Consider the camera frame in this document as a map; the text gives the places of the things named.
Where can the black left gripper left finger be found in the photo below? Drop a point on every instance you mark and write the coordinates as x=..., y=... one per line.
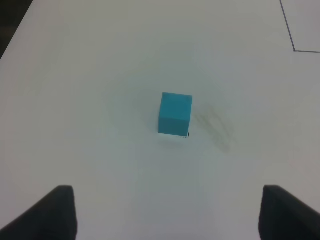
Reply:
x=54, y=217

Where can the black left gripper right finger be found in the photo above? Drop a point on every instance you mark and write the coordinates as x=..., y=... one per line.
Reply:
x=284, y=217

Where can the blue cube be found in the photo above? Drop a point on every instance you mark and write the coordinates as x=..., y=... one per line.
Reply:
x=175, y=114

